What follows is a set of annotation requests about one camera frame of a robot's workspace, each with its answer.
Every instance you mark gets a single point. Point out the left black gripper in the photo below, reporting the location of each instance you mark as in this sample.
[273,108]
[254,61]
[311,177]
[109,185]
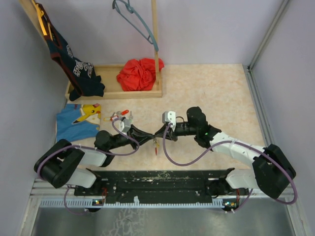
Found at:
[141,136]

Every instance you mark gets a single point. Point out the teal clothes hanger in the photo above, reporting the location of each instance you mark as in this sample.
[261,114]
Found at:
[130,14]

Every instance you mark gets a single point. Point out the aluminium frame rail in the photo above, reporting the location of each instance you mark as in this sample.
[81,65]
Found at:
[283,71]

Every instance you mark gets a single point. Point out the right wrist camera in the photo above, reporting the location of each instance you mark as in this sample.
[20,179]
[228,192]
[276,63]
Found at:
[169,118]

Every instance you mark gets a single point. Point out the wooden rack tray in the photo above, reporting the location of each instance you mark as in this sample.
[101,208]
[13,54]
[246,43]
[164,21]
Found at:
[108,72]

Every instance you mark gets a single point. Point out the dark navy jersey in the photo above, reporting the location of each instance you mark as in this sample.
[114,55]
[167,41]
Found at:
[81,75]

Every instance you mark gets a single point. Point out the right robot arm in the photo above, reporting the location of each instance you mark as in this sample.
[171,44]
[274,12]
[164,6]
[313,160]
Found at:
[268,170]

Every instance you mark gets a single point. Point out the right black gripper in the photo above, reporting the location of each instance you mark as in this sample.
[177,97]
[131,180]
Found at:
[173,134]

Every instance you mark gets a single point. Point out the blue pikachu shirt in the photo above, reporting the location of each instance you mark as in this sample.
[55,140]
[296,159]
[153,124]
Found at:
[77,122]

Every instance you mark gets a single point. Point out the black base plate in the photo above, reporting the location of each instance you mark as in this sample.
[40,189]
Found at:
[158,187]

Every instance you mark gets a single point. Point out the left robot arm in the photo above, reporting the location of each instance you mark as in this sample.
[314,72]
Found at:
[59,165]

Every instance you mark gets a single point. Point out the red crumpled cloth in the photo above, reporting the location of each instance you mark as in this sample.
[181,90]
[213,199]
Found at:
[137,75]

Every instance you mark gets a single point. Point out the yellow clothes hanger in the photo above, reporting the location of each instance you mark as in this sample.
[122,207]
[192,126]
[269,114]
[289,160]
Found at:
[43,22]

